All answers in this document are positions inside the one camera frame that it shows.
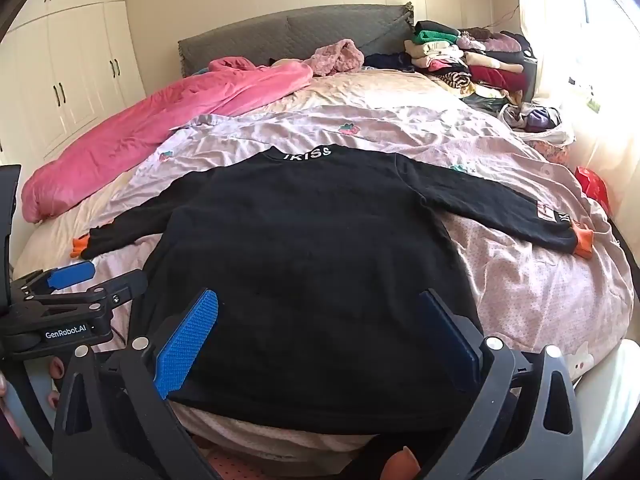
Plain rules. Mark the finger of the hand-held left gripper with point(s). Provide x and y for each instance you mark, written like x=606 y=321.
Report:
x=115 y=290
x=72 y=276

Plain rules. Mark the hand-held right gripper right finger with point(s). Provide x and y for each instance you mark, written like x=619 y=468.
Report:
x=452 y=335

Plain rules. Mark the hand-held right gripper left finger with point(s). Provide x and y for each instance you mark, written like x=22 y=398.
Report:
x=187 y=345

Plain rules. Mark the black sweater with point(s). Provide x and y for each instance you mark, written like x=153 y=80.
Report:
x=310 y=285

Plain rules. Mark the stack of folded clothes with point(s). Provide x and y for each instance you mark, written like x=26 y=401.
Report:
x=480 y=70

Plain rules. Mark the person's left hand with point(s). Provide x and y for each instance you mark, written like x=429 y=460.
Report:
x=56 y=385

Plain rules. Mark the person's right hand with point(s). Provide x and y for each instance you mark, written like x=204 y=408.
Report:
x=404 y=465

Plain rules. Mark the lilac printed quilt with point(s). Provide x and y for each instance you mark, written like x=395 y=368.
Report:
x=525 y=280

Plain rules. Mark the pink dotted pants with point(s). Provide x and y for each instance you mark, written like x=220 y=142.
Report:
x=235 y=470

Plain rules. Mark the pink blanket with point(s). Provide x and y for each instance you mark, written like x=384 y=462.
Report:
x=150 y=120

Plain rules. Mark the red plastic bag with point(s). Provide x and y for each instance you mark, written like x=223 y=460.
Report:
x=592 y=185

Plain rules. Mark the floral storage box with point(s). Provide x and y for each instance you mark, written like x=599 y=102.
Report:
x=550 y=150

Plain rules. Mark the white wardrobe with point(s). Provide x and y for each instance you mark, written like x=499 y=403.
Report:
x=50 y=60

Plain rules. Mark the cream bed sheet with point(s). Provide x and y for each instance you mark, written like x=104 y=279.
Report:
x=380 y=90

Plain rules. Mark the green cloth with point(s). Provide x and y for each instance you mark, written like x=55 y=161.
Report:
x=592 y=104

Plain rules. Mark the dark navy garment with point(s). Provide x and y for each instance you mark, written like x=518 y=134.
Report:
x=390 y=61

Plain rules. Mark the grey padded headboard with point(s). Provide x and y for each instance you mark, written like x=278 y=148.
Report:
x=250 y=40

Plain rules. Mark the white curtain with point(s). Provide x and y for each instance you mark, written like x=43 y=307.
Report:
x=550 y=60

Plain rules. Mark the pink fluffy garment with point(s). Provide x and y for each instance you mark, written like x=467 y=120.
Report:
x=335 y=57

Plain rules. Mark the white padded bed frame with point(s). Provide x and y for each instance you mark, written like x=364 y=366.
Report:
x=610 y=385

